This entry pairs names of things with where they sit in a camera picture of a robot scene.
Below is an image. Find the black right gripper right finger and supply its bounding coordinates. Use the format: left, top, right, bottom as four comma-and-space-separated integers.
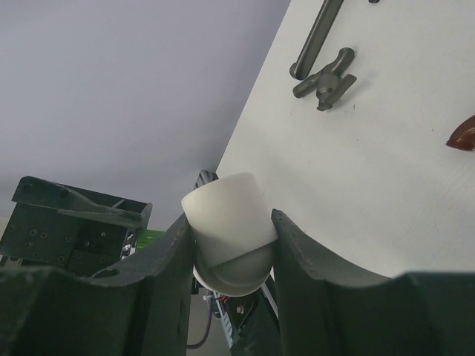
272, 210, 474, 355

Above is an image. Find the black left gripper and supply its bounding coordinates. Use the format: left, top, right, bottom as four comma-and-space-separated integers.
1, 176, 153, 277

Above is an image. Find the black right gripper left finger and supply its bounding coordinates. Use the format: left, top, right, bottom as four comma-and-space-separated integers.
1, 217, 195, 355

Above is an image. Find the green plastic faucet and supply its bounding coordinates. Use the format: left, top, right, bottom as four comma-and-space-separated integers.
130, 229, 165, 254

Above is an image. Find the white elbow pipe fitting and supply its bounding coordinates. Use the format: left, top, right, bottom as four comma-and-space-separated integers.
181, 173, 278, 297

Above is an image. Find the brown plastic faucet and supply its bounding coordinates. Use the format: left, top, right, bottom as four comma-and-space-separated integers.
445, 116, 475, 151

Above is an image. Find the grey metal faucet fixture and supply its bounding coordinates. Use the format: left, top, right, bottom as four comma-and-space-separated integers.
292, 47, 357, 112

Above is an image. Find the grey metal faucet bracket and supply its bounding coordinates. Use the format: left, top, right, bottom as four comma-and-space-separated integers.
289, 0, 344, 81

